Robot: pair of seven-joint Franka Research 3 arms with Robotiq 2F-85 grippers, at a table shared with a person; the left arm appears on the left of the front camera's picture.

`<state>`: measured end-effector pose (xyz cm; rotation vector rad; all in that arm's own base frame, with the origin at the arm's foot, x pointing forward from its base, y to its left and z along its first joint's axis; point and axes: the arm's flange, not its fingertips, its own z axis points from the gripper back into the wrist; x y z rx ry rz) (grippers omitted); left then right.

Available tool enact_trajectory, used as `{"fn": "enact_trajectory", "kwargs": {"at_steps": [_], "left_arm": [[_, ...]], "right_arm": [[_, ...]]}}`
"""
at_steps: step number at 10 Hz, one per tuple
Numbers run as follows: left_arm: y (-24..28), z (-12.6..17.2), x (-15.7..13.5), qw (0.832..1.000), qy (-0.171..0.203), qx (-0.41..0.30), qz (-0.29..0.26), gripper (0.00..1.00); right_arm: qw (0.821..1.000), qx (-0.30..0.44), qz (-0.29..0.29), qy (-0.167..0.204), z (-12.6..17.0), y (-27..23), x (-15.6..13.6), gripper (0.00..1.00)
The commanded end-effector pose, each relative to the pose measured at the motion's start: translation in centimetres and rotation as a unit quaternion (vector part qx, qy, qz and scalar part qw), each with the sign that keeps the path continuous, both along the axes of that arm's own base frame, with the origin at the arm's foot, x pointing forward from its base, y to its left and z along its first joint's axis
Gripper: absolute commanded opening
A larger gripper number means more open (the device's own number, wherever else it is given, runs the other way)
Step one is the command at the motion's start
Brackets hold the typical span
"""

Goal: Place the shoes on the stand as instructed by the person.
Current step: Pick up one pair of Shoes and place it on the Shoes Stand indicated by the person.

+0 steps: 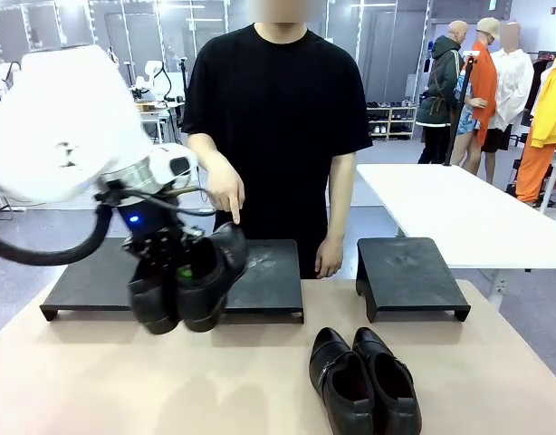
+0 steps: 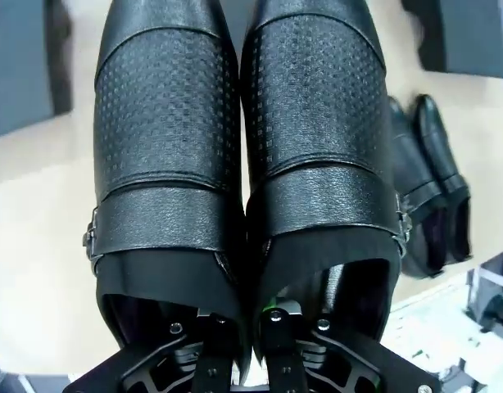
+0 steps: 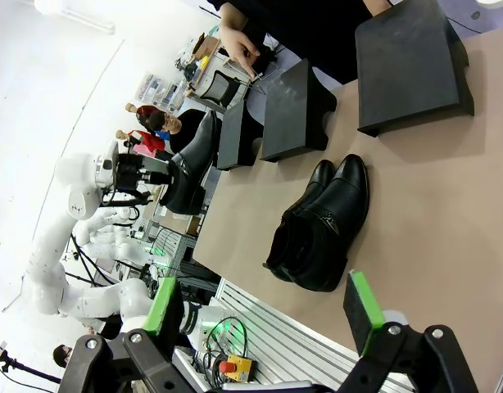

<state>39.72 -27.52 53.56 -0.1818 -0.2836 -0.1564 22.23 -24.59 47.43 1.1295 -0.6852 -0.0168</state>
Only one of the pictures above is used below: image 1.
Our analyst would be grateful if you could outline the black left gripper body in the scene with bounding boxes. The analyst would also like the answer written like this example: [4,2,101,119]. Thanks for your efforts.
[117,198,203,265]

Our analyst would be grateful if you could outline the black leather loafer shoe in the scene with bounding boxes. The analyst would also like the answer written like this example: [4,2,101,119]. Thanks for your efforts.
[127,260,183,336]
[175,220,251,334]

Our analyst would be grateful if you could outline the person's left forearm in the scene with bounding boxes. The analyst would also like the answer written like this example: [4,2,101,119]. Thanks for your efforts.
[321,150,357,246]

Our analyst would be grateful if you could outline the person's right forearm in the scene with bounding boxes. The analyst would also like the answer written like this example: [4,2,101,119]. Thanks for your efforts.
[185,131,227,172]

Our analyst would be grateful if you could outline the black shoe stand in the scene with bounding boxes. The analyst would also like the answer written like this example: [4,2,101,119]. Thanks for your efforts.
[39,261,141,324]
[355,236,473,324]
[222,238,305,325]

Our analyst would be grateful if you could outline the person in black t-shirt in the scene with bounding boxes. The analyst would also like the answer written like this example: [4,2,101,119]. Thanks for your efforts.
[181,21,375,280]

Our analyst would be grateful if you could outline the person's right hand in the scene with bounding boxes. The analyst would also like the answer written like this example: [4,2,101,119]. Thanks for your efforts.
[203,150,247,226]

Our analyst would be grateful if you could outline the person's left hand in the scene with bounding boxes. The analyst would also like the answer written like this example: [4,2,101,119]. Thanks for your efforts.
[313,232,344,279]

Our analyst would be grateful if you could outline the background workbench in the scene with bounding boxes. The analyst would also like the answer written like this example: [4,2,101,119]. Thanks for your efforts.
[133,96,187,147]

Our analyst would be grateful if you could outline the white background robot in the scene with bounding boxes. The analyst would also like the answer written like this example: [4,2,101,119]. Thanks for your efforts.
[131,57,173,102]

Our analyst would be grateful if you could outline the black buckle leather shoe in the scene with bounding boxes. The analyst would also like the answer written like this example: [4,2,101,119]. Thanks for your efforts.
[351,326,424,435]
[308,326,375,435]

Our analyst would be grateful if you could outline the white shoe rack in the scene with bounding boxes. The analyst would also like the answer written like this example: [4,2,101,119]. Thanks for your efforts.
[365,100,418,141]

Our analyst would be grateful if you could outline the white folding table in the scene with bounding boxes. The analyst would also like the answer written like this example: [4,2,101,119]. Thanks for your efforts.
[355,162,556,314]

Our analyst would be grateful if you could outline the mannequin in dark green jacket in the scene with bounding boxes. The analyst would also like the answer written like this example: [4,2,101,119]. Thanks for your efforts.
[415,19,465,165]

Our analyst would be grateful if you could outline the black tripod pole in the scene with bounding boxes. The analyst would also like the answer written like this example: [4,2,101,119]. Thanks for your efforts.
[442,51,482,168]

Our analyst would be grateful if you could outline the mannequin with orange cloth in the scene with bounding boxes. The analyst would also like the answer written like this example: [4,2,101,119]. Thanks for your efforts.
[449,16,500,177]

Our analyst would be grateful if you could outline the orange hanging trousers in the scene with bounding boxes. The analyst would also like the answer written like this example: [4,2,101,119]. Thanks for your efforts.
[514,141,556,204]

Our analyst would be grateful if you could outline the mannequin in white shirt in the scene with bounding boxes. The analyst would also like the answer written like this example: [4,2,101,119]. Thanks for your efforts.
[479,20,536,185]

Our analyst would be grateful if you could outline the yellow hanging garment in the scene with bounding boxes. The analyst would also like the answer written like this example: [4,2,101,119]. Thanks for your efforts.
[529,54,556,150]

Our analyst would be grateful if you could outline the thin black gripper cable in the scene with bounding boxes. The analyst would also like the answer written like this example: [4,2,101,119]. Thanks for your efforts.
[167,184,221,217]

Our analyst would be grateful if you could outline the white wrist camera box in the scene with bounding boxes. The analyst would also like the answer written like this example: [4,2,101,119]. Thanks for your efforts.
[149,143,200,188]

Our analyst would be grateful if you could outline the black corrugated cable hose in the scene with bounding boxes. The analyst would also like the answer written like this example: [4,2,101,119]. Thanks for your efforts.
[0,202,115,267]

